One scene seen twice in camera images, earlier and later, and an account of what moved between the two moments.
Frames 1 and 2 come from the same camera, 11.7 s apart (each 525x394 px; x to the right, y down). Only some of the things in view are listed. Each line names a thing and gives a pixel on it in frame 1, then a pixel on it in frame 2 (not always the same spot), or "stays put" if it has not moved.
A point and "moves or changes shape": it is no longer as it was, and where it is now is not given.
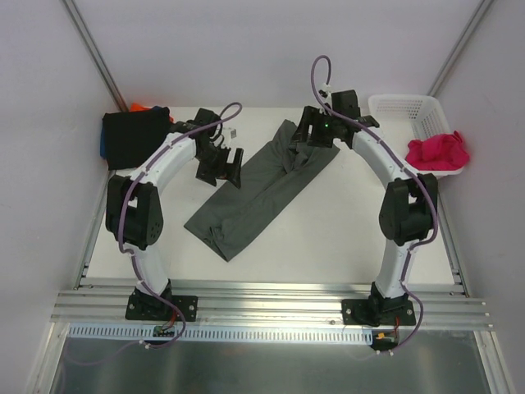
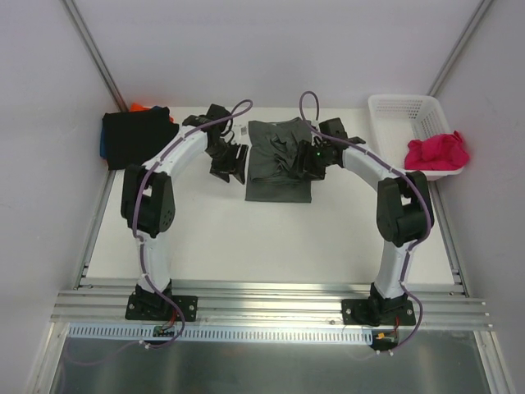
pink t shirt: [440, 152] stays put
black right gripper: [308, 124] -> [308, 162]
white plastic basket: [406, 119] stays put
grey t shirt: [271, 177] moves or changes shape
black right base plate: [377, 311] stays put
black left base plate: [141, 306] stays put
